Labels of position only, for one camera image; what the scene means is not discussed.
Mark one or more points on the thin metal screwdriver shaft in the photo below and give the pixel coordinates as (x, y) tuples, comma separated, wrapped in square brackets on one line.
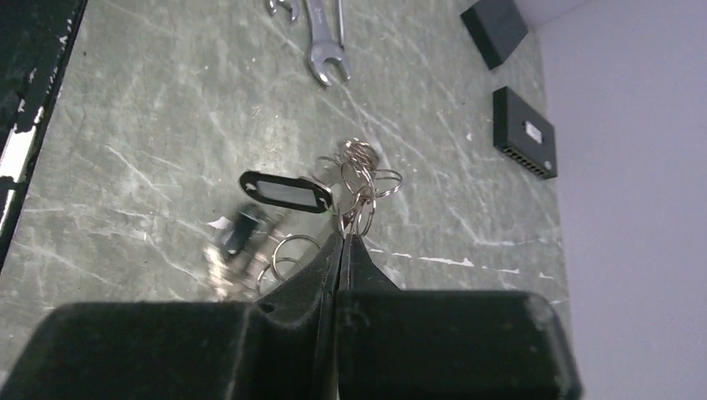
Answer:
[(340, 23)]

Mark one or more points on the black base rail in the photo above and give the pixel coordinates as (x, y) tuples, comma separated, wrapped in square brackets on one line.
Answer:
[(37, 39)]

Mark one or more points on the large chrome combination wrench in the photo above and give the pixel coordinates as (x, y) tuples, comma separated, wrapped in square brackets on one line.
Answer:
[(324, 48)]

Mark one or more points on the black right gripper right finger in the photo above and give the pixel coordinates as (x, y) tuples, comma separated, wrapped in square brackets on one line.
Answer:
[(441, 344)]

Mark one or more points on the black perforated box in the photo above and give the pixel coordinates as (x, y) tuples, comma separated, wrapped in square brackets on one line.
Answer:
[(496, 27)]

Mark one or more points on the small chrome combination wrench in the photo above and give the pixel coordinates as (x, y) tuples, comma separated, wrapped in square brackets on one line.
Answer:
[(291, 6)]

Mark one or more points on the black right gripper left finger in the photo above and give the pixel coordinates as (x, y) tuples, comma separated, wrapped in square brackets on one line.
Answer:
[(279, 347)]

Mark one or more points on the black flat box with label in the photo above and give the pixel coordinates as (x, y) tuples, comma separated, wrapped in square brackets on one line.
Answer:
[(523, 134)]

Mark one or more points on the loose key black head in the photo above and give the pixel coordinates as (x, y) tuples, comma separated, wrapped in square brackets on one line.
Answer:
[(237, 261)]

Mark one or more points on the key with black white tag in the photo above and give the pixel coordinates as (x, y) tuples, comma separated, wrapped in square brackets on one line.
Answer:
[(295, 193)]

